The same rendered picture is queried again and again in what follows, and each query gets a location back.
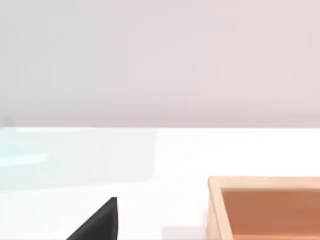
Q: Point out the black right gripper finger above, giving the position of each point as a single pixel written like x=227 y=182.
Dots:
x=103 y=223

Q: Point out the shallow salmon-coloured box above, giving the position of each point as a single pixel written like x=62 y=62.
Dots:
x=267 y=212

